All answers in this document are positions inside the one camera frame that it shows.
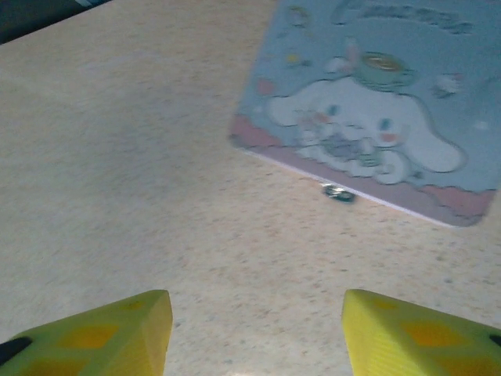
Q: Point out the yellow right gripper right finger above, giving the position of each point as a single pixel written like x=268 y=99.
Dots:
x=422 y=337

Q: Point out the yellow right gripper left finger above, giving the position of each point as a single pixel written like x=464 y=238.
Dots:
x=102 y=340

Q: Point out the small teal padlock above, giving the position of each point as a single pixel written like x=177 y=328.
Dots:
x=339 y=193

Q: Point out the blue cartoon print tin box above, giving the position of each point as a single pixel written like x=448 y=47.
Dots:
x=372 y=102

